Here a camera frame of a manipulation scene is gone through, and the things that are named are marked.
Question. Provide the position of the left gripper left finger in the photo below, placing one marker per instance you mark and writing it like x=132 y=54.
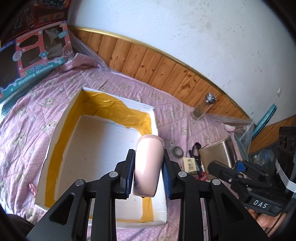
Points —
x=125 y=169

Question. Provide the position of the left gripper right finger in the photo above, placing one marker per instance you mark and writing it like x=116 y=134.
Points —
x=170 y=169

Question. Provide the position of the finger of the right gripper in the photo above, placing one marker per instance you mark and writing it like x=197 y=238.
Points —
x=217 y=170
x=251 y=170

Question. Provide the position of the gold metal box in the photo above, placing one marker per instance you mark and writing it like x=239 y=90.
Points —
x=222 y=151

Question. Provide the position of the pink stapler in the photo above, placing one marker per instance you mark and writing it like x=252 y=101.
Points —
x=149 y=156

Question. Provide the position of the black sunglasses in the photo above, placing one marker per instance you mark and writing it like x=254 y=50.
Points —
x=194 y=151

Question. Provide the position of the black flashlight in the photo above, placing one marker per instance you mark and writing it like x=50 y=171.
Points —
x=198 y=166

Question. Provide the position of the person's right hand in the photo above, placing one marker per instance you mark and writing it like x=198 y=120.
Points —
x=268 y=223

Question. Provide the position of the green tape roll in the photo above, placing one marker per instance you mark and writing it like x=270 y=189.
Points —
x=177 y=152

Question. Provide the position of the beige tissue pack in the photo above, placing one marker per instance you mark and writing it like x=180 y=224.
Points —
x=189 y=166

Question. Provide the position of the clear plastic bag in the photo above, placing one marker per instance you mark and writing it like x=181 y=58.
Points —
x=243 y=135

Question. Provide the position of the small pink cloth piece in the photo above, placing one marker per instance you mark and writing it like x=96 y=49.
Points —
x=229 y=127

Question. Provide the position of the white cardboard box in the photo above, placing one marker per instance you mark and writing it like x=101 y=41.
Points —
x=95 y=132

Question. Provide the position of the teal flat board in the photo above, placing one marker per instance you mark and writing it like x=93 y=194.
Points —
x=263 y=122

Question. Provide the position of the glass jar with lid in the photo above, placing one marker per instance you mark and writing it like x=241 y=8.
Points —
x=204 y=106

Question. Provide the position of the pink bear quilt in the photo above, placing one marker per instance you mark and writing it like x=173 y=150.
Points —
x=27 y=129

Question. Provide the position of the washing machine toy box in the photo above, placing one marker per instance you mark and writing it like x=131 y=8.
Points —
x=33 y=54

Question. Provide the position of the robot toy box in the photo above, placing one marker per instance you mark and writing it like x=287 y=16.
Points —
x=34 y=15

